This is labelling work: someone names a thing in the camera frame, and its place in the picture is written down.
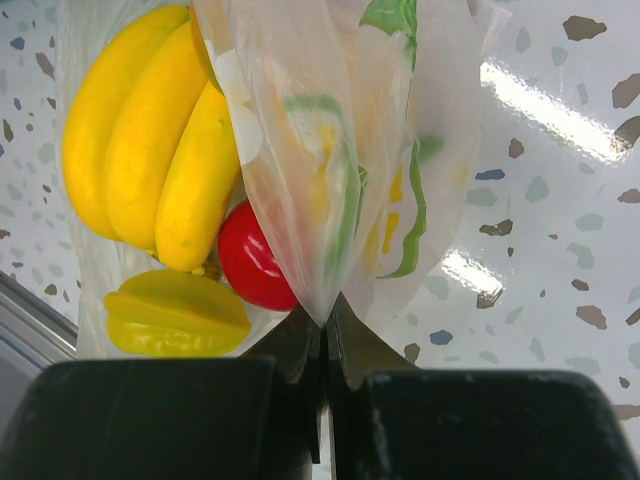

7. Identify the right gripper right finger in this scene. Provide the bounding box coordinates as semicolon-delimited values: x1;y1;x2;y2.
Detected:
324;297;639;479

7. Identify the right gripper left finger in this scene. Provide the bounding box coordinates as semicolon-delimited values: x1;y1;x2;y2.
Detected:
1;308;321;479

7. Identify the yellow fake starfruit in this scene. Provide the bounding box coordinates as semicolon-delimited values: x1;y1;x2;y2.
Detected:
104;270;251;358

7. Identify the red fake apple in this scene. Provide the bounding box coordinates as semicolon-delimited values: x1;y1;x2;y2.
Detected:
218;200;297;312

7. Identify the clear plastic bag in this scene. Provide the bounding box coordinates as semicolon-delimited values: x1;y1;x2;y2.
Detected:
56;1;508;359

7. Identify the yellow fake banana bunch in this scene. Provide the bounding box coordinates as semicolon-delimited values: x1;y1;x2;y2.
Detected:
62;4;240;272

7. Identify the aluminium mounting rail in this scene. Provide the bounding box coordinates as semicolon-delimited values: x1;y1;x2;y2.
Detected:
1;272;77;370

